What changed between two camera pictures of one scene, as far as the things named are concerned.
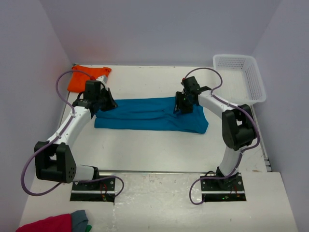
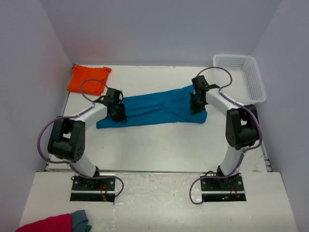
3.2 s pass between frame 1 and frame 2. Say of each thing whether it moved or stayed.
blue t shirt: moved
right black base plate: stayed
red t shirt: stayed
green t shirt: stayed
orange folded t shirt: stayed
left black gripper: moved
